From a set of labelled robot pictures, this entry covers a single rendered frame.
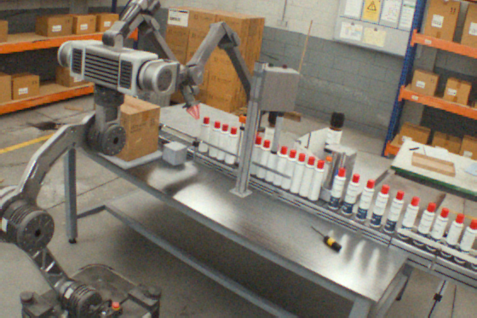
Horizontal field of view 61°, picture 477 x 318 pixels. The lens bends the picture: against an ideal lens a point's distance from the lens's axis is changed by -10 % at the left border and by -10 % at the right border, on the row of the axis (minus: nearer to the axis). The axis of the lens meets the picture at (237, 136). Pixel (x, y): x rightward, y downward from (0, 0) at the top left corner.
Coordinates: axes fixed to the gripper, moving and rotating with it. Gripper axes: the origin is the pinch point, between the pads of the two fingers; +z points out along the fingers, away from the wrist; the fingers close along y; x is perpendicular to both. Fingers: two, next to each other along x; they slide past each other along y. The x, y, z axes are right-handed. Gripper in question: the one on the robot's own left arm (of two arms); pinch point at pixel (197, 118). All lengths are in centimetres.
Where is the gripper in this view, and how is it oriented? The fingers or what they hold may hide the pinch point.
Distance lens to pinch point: 252.4
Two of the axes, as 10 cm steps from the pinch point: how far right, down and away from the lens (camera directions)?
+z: 4.1, 9.1, -0.9
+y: 5.8, -1.9, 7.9
